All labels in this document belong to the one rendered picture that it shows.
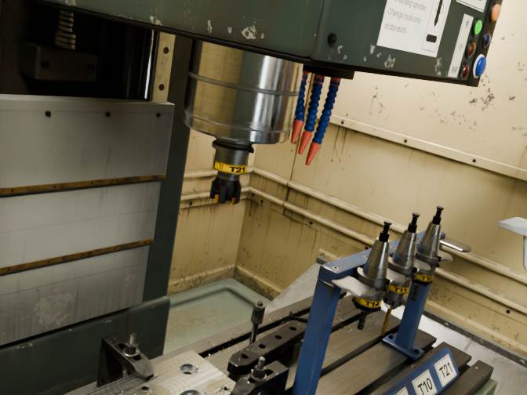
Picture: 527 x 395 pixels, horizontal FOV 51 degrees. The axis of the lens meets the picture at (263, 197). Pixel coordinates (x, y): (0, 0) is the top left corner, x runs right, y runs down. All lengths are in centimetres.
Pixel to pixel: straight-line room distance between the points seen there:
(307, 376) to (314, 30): 71
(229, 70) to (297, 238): 139
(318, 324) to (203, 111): 48
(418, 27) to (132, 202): 79
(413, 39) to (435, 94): 101
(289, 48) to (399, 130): 122
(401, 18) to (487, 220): 108
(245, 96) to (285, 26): 16
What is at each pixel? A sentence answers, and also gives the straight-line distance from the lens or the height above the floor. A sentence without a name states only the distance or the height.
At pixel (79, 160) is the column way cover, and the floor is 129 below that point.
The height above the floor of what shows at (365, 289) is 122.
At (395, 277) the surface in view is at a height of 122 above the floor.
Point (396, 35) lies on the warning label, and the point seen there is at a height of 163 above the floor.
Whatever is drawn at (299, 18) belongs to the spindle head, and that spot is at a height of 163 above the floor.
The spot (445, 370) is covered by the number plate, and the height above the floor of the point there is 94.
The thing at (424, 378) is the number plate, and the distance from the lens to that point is 132.
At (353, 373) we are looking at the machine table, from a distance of 134.
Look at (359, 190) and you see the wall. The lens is 187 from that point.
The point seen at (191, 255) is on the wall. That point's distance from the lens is 209.
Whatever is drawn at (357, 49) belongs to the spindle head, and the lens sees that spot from 63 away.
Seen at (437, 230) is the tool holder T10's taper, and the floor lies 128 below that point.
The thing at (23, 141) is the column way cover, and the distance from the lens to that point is 111.
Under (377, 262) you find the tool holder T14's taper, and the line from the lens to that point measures 100.
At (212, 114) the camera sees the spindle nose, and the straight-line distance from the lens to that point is 73.
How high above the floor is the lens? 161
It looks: 17 degrees down
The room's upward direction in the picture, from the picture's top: 11 degrees clockwise
